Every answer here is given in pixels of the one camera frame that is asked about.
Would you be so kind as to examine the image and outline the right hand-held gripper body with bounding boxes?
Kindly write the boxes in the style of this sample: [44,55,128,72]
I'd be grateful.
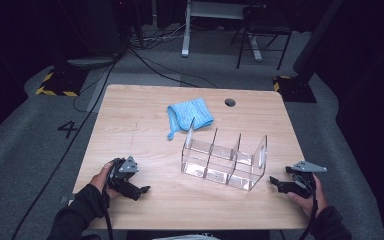
[285,160,328,200]

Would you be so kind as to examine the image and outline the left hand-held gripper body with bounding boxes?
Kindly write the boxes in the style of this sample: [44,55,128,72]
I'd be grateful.
[107,155,143,202]

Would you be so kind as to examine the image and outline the clear acrylic divided organizer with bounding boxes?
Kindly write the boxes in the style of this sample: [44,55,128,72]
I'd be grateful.
[180,117,269,192]

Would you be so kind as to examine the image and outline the blue microfibre cloth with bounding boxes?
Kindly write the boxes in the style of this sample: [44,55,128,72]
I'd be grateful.
[166,97,215,141]

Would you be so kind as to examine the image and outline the person's right hand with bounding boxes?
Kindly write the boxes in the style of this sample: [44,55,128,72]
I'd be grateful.
[286,174,325,220]

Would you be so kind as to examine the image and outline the person's left hand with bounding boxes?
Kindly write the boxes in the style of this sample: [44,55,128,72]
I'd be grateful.
[89,160,120,200]

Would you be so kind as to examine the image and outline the person's light clothing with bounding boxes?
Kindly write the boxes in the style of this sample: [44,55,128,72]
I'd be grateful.
[153,233,219,240]

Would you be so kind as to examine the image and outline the black yellow striped stand base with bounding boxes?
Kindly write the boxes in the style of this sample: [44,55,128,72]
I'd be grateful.
[272,75,318,104]
[35,68,91,98]

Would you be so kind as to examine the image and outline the dark slanted stand pole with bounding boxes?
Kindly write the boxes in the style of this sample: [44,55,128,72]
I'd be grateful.
[293,0,344,79]

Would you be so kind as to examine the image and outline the black chair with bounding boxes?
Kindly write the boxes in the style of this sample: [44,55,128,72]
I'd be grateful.
[230,3,294,71]

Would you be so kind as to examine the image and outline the right hand-held gripper cable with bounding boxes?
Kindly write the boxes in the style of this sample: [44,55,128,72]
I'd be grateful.
[299,194,318,240]

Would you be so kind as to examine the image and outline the hand-held gripper cable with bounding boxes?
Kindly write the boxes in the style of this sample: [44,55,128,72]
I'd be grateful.
[299,194,318,240]
[101,173,115,240]

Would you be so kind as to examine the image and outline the left hand-held gripper cable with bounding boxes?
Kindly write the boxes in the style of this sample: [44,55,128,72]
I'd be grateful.
[101,173,115,240]

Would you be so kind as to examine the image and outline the long black floor cable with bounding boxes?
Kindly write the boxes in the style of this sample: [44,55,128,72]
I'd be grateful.
[11,49,128,240]

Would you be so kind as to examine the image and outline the grey metal table bracket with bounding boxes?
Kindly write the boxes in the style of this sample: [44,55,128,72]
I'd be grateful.
[59,194,78,205]

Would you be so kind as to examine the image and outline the curved black floor cable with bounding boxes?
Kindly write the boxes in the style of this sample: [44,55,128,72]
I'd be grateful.
[126,46,218,89]

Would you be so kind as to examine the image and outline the grey stand base plate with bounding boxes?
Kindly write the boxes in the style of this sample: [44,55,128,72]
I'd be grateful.
[67,57,118,68]

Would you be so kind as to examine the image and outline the tangle of floor cables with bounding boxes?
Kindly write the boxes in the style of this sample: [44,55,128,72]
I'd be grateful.
[128,23,186,50]

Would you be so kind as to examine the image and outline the white desk frame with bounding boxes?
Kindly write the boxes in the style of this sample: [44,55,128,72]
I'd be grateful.
[181,0,264,63]

